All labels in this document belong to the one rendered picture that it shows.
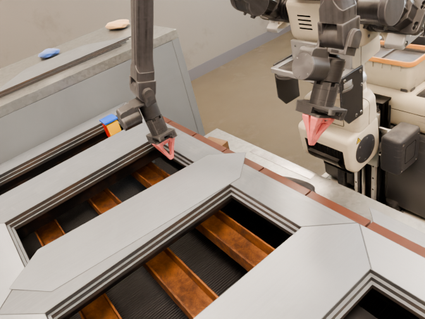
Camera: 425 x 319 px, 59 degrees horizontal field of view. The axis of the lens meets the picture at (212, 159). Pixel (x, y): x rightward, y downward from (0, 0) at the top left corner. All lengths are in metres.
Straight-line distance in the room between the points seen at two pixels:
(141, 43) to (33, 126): 0.78
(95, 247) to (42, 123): 0.82
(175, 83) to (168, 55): 0.14
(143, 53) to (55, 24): 2.41
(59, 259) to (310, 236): 0.64
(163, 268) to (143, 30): 0.68
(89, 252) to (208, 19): 3.37
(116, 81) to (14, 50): 1.72
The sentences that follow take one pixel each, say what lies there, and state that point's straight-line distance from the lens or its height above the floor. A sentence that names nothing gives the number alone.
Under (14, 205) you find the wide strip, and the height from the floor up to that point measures 0.85.
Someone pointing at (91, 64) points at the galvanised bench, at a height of 1.05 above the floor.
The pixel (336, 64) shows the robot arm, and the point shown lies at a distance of 0.89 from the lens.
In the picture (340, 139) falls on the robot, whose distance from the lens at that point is 1.31.
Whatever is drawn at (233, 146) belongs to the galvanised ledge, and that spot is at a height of 0.68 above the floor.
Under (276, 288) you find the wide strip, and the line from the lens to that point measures 0.83.
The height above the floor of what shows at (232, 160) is 0.85.
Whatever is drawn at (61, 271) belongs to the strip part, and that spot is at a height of 0.85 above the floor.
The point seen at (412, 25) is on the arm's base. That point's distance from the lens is 1.09.
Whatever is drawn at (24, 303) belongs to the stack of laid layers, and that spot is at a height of 0.85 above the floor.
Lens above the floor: 1.52
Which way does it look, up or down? 34 degrees down
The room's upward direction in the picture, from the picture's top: 15 degrees counter-clockwise
